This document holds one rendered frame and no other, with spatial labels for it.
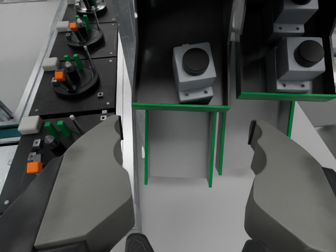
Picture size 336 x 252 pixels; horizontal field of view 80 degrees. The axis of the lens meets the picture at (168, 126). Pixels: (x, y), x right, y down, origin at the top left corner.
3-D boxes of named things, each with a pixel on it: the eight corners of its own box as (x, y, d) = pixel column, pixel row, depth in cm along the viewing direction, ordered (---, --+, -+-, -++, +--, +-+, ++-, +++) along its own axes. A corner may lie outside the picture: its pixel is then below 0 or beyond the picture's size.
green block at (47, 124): (59, 137, 50) (49, 125, 46) (54, 138, 50) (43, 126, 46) (60, 133, 50) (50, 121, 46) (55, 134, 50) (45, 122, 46)
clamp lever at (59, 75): (74, 90, 58) (62, 78, 51) (67, 91, 58) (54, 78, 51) (74, 79, 59) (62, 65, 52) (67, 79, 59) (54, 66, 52)
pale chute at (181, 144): (208, 178, 44) (211, 187, 39) (147, 175, 44) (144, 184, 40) (217, 41, 39) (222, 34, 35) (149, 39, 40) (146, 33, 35)
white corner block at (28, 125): (43, 136, 55) (34, 128, 51) (25, 138, 54) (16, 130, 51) (46, 123, 57) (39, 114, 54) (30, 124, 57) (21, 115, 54)
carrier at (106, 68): (116, 112, 59) (105, 79, 49) (31, 121, 58) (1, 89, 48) (117, 61, 73) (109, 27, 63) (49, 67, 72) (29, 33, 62)
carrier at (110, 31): (117, 60, 74) (109, 27, 63) (49, 66, 72) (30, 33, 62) (118, 26, 88) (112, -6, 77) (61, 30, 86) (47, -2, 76)
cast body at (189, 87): (210, 102, 29) (221, 83, 22) (179, 107, 28) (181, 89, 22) (199, 49, 30) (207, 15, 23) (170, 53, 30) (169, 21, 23)
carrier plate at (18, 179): (113, 200, 45) (111, 198, 43) (-1, 215, 43) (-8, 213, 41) (116, 116, 59) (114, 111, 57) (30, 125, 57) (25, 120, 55)
